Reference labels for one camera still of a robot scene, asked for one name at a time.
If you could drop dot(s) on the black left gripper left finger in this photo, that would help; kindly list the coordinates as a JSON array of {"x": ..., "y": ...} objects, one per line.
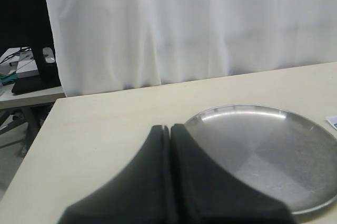
[{"x": 137, "y": 194}]

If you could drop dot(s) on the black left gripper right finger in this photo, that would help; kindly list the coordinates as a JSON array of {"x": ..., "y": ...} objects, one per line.
[{"x": 206, "y": 193}]

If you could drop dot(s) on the round stainless steel plate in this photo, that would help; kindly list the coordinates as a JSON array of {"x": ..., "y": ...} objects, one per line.
[{"x": 275, "y": 151}]

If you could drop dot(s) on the grey side table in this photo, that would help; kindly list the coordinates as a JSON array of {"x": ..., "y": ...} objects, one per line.
[{"x": 26, "y": 108}]

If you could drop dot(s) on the printed paper game board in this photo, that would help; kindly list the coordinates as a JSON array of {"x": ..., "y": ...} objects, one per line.
[{"x": 332, "y": 120}]

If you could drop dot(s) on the white curtain backdrop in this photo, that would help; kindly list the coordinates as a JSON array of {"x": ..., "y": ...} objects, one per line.
[{"x": 109, "y": 45}]

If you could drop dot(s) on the black monitor stand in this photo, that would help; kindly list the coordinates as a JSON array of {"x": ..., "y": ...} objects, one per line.
[{"x": 26, "y": 23}]

